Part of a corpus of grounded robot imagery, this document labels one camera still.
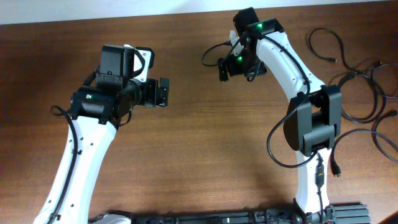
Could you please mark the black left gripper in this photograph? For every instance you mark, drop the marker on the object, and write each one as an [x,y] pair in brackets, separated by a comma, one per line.
[151,98]

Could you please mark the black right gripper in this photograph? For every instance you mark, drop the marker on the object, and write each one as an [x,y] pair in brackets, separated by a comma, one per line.
[259,68]

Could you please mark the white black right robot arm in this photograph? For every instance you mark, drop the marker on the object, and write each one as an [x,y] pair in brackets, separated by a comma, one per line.
[313,118]

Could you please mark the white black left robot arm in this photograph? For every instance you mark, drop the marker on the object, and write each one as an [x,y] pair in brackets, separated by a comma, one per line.
[110,92]

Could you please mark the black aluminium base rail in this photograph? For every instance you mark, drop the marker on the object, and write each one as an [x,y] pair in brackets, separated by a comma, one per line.
[332,214]

